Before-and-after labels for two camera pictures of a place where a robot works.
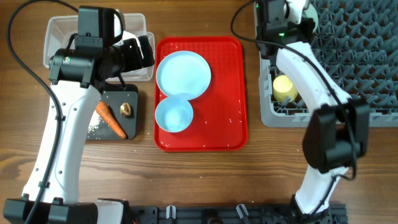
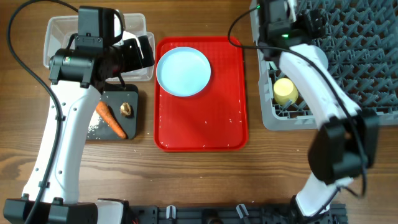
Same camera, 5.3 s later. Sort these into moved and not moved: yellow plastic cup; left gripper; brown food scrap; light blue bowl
Moved: light blue bowl
Not moved: yellow plastic cup; brown food scrap; left gripper
